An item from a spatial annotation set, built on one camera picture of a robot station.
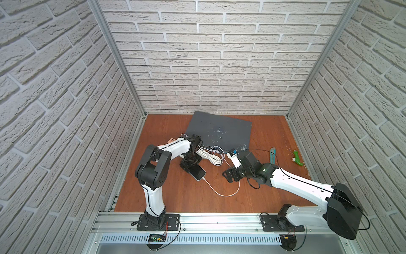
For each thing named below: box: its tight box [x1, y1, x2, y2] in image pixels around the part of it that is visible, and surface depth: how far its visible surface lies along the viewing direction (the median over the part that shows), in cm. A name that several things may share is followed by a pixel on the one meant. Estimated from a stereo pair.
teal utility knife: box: [269, 147, 277, 165], surface depth 99 cm
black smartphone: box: [187, 162, 207, 181], surface depth 91 cm
